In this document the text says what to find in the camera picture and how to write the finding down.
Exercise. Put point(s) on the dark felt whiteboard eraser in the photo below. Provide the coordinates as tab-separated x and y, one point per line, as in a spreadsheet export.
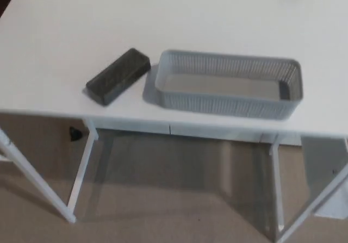
117	77

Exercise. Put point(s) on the white cabinet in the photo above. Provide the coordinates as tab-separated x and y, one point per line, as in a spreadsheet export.
212	130

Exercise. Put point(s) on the grey perforated plastic basket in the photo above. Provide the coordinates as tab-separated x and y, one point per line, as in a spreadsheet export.
228	101

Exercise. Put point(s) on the white metal desk leg frame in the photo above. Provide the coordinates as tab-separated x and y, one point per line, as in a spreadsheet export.
320	194
81	167

